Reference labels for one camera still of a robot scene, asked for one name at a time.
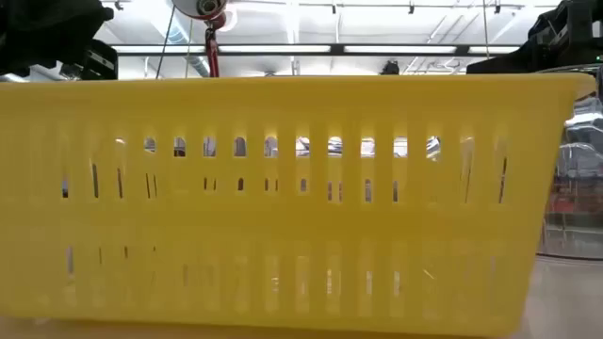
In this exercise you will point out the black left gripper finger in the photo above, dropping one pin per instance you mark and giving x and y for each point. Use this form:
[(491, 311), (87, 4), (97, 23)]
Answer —
[(101, 61)]

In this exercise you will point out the clear plastic bin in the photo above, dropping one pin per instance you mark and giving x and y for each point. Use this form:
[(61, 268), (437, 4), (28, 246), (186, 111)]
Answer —
[(579, 188)]

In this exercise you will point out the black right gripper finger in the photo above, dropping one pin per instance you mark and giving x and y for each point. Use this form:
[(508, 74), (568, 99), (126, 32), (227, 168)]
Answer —
[(518, 62)]

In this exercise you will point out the yellow slotted plastic basket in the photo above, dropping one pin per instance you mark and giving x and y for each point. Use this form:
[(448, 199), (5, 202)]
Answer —
[(301, 226)]

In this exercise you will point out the red desk lamp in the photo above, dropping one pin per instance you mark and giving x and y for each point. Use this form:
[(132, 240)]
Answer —
[(212, 52)]

